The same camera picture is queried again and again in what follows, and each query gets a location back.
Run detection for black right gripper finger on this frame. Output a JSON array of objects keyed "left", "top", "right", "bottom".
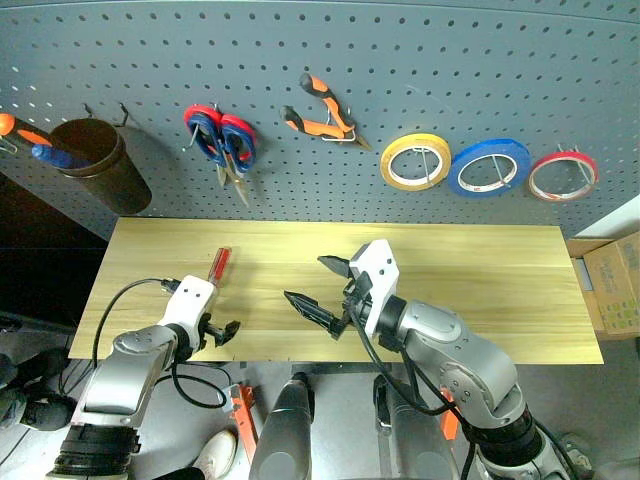
[
  {"left": 283, "top": 290, "right": 341, "bottom": 341},
  {"left": 317, "top": 254, "right": 354, "bottom": 280}
]

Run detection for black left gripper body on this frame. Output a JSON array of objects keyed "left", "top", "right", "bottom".
[{"left": 199, "top": 312, "right": 226, "bottom": 350}]

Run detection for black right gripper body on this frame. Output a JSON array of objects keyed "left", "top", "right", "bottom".
[{"left": 339, "top": 272, "right": 374, "bottom": 326}]

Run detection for small orange black pliers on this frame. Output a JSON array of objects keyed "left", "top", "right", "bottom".
[{"left": 279, "top": 72, "right": 374, "bottom": 152}]

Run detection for blue black handled scissors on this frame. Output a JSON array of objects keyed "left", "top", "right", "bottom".
[{"left": 189, "top": 113, "right": 254, "bottom": 209}]

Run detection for red tape roll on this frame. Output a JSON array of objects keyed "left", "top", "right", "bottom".
[{"left": 527, "top": 152, "right": 600, "bottom": 204}]

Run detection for orange clamp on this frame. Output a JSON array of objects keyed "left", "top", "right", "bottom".
[
  {"left": 439, "top": 389, "right": 459, "bottom": 442},
  {"left": 227, "top": 384, "right": 259, "bottom": 461}
]

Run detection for dark rounded shape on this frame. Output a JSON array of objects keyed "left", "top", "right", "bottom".
[{"left": 248, "top": 372, "right": 316, "bottom": 480}]

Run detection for yellow tape roll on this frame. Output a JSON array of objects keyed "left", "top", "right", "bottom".
[{"left": 379, "top": 132, "right": 453, "bottom": 192}]

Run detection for white shoe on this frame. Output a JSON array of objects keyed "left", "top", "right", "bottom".
[{"left": 192, "top": 429, "right": 239, "bottom": 480}]

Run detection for silver tape hook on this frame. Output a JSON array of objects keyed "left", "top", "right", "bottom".
[
  {"left": 492, "top": 154, "right": 511, "bottom": 189},
  {"left": 419, "top": 147, "right": 436, "bottom": 186}
]

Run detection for blue tape roll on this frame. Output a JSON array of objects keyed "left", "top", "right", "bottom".
[{"left": 447, "top": 138, "right": 532, "bottom": 197}]

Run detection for black plastic cup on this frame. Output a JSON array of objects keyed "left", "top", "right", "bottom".
[{"left": 49, "top": 118, "right": 153, "bottom": 216}]

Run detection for black padded object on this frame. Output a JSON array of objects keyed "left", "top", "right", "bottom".
[{"left": 0, "top": 349, "right": 77, "bottom": 431}]

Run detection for grey perforated pegboard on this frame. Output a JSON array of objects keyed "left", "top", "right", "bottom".
[{"left": 0, "top": 0, "right": 640, "bottom": 239}]

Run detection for plain open cardboard box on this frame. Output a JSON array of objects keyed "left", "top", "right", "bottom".
[{"left": 567, "top": 238, "right": 607, "bottom": 341}]

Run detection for cardboard box with green print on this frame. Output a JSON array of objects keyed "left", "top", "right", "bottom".
[{"left": 582, "top": 232, "right": 640, "bottom": 337}]

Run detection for orange blue screwdriver in cup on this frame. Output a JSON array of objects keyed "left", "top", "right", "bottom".
[{"left": 0, "top": 113, "right": 54, "bottom": 151}]

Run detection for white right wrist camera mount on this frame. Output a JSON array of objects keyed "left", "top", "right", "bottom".
[{"left": 348, "top": 239, "right": 400, "bottom": 341}]

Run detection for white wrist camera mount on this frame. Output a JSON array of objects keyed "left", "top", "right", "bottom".
[
  {"left": 159, "top": 273, "right": 219, "bottom": 346},
  {"left": 348, "top": 239, "right": 400, "bottom": 341}
]

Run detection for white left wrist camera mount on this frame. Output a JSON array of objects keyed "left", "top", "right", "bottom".
[{"left": 159, "top": 273, "right": 219, "bottom": 346}]

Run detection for black right camera cable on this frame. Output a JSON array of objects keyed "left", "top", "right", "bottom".
[{"left": 348, "top": 299, "right": 464, "bottom": 416}]

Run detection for black camera cable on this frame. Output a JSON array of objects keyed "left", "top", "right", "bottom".
[
  {"left": 348, "top": 299, "right": 464, "bottom": 416},
  {"left": 92, "top": 277, "right": 181, "bottom": 364}
]

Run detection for black left camera cable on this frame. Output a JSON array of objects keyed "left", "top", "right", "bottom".
[{"left": 92, "top": 277, "right": 181, "bottom": 364}]

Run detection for red clear handled screwdriver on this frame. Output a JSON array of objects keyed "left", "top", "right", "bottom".
[{"left": 207, "top": 247, "right": 234, "bottom": 291}]

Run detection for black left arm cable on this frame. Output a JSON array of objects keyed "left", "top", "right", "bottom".
[{"left": 171, "top": 362, "right": 230, "bottom": 410}]

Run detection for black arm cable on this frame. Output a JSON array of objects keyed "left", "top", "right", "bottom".
[
  {"left": 399, "top": 349, "right": 427, "bottom": 401},
  {"left": 171, "top": 362, "right": 230, "bottom": 410}
]

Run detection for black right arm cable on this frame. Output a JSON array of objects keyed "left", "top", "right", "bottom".
[{"left": 399, "top": 349, "right": 427, "bottom": 401}]

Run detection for silver wire loop holder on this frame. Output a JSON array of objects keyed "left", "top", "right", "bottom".
[{"left": 322, "top": 104, "right": 360, "bottom": 144}]

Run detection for red handled scissors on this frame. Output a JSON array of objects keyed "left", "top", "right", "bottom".
[{"left": 183, "top": 103, "right": 259, "bottom": 189}]

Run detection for blue handled screwdriver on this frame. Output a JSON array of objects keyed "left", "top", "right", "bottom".
[{"left": 31, "top": 144, "right": 94, "bottom": 171}]

